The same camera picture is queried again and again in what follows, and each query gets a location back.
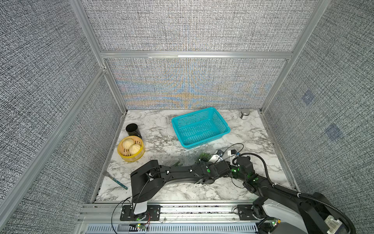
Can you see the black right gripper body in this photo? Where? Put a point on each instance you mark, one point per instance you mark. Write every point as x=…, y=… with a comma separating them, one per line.
x=238, y=171

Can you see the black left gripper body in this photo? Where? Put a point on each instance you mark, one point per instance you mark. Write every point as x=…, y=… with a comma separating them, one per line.
x=205, y=163

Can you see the bunch of green peppers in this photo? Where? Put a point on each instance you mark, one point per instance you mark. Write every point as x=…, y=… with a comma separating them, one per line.
x=205, y=157

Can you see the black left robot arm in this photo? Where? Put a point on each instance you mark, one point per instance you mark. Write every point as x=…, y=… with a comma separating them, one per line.
x=150, y=178

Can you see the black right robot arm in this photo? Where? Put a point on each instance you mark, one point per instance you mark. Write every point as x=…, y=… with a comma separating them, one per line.
x=313, y=214

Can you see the teal plastic basket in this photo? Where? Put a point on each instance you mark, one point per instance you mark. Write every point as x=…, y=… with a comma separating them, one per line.
x=200, y=127

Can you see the small metal tin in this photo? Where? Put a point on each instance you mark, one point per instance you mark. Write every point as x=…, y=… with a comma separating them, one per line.
x=244, y=113

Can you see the yellow bamboo steamer basket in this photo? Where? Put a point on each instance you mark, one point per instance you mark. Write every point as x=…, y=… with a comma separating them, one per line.
x=126, y=156

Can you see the pale steamed bun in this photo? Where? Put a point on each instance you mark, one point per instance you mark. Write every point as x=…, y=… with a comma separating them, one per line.
x=127, y=143

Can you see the black mug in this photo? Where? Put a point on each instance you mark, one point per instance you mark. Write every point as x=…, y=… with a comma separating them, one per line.
x=133, y=130

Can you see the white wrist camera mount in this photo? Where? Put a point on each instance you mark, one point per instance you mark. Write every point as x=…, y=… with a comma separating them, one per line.
x=228, y=156

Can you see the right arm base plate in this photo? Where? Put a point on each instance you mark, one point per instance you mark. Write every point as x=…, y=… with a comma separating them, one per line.
x=246, y=213

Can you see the teal handled utensil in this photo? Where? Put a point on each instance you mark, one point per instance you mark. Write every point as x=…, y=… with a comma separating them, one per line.
x=107, y=174

